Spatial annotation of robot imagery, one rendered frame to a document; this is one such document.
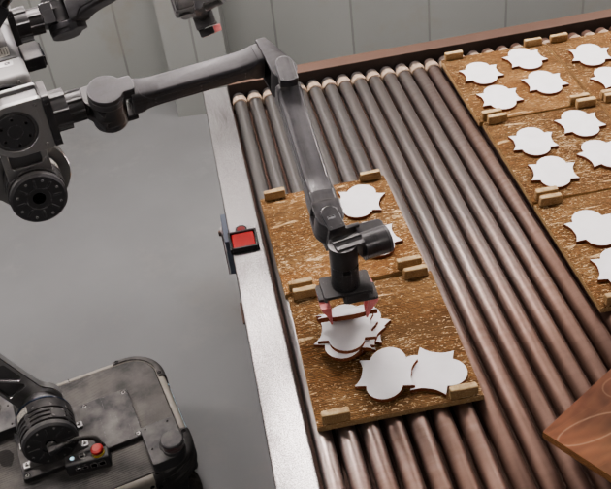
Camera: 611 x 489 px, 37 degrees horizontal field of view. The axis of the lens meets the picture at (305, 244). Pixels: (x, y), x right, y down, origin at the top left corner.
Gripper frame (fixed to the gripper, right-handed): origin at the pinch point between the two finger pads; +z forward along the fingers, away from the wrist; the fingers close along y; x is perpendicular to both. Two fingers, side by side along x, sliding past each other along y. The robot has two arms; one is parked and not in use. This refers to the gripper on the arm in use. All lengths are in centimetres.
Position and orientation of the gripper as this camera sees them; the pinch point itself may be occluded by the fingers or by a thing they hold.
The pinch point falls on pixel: (348, 315)
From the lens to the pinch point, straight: 193.0
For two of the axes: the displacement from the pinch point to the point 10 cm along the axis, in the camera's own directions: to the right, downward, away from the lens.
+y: 9.8, -1.9, 0.8
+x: -1.8, -6.1, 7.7
